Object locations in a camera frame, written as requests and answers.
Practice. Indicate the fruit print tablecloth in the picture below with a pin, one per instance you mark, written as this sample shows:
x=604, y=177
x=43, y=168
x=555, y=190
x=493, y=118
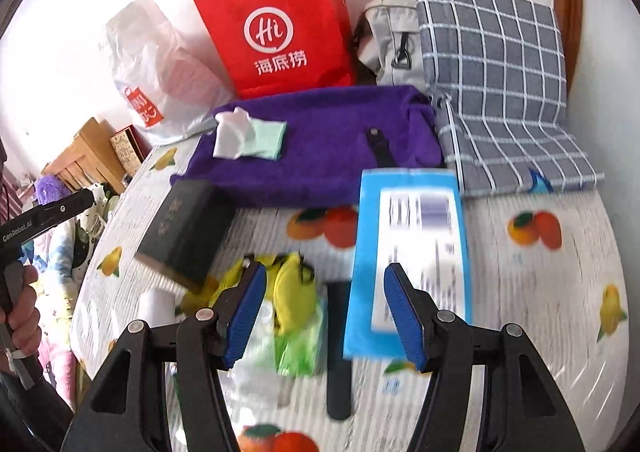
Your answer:
x=525, y=282

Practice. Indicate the white roll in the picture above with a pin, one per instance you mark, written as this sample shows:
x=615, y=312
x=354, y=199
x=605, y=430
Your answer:
x=152, y=307

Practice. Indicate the yellow pouch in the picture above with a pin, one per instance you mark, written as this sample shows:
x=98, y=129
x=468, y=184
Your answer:
x=292, y=292

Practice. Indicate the light green cloth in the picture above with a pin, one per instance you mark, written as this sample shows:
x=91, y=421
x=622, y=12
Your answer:
x=267, y=139

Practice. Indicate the purple plush toy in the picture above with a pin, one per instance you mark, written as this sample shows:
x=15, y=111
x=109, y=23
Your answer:
x=50, y=192

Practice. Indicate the brown box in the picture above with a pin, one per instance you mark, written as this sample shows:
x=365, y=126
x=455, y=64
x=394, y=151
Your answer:
x=127, y=152

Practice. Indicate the grey plaid cloth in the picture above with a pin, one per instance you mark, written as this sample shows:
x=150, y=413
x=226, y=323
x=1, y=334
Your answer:
x=500, y=82

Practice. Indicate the black box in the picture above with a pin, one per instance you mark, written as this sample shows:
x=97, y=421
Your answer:
x=185, y=232

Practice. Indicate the white spotted plush toy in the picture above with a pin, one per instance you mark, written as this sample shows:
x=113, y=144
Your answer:
x=100, y=207

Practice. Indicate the colourful bedding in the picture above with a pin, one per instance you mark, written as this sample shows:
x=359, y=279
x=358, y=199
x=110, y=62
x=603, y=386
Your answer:
x=57, y=262

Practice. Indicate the red paper shopping bag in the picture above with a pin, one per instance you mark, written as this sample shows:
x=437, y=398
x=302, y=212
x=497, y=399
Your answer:
x=280, y=32

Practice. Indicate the person's left hand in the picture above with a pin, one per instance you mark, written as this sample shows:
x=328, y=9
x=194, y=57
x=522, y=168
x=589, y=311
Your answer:
x=25, y=322

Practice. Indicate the grey fabric pouch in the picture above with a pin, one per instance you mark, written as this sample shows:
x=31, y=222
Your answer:
x=385, y=42

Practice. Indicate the white crumpled cloth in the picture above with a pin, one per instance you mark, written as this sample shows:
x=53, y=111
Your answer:
x=232, y=134

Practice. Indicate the black bar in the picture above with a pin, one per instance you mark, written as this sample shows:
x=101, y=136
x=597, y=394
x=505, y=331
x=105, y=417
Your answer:
x=339, y=382

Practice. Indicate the blue packet with white label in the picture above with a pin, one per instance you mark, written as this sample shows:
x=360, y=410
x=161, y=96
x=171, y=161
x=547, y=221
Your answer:
x=370, y=232

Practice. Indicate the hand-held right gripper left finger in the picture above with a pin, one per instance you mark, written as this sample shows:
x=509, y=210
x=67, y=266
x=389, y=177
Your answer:
x=247, y=312

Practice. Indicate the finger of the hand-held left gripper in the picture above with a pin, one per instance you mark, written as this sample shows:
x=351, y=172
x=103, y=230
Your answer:
x=65, y=207

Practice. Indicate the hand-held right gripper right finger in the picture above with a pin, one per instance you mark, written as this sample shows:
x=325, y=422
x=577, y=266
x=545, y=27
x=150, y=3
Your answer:
x=405, y=317

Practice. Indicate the green tissue pack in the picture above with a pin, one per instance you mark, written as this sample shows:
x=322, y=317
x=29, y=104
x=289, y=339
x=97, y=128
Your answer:
x=295, y=352

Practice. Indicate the white plastic bag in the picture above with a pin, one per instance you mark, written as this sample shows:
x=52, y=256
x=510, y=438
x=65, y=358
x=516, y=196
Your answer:
x=150, y=62

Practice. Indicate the wooden bed headboard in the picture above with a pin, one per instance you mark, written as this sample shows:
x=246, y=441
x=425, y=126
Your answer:
x=95, y=147

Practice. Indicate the person's left forearm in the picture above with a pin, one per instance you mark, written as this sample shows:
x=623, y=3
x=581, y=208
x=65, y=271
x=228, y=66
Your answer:
x=30, y=417

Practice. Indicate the purple towel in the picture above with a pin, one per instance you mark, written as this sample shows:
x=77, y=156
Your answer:
x=325, y=142

